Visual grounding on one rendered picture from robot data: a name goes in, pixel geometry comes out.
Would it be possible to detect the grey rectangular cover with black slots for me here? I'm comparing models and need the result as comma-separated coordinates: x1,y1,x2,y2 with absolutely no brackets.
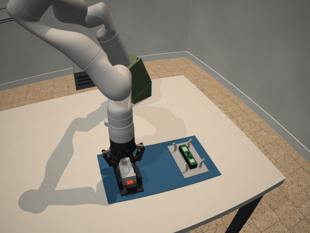
119,157,137,185

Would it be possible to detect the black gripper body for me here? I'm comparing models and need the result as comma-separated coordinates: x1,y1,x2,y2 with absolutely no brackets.
109,136,137,158

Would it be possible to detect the blue flat mat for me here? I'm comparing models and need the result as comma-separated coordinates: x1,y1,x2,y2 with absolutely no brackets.
97,135,221,204

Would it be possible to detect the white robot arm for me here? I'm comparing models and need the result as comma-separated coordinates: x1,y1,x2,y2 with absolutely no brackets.
6,0,134,143

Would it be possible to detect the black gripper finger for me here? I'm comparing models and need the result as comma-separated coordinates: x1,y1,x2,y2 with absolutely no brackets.
126,142,145,170
102,149,122,172

